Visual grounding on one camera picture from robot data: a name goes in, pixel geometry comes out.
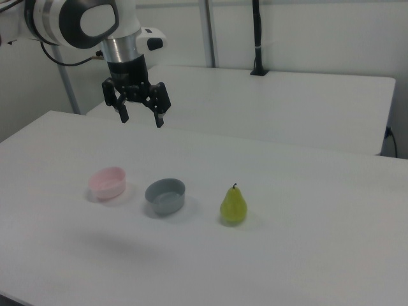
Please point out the grey plastic bowl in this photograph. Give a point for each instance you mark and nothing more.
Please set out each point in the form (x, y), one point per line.
(165, 199)

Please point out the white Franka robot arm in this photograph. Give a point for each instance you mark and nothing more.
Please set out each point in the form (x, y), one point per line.
(95, 22)

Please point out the pink plastic bowl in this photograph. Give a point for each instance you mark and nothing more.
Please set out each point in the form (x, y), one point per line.
(106, 186)

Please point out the white side table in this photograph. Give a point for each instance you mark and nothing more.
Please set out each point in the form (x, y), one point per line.
(255, 105)

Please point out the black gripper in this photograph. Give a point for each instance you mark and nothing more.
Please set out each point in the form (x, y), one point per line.
(127, 76)

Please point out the green pear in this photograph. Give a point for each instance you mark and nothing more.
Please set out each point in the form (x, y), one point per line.
(233, 205)

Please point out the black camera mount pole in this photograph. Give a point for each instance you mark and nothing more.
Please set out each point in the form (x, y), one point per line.
(257, 32)

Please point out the grey metal frame post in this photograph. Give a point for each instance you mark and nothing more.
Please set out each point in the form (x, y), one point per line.
(68, 86)
(208, 32)

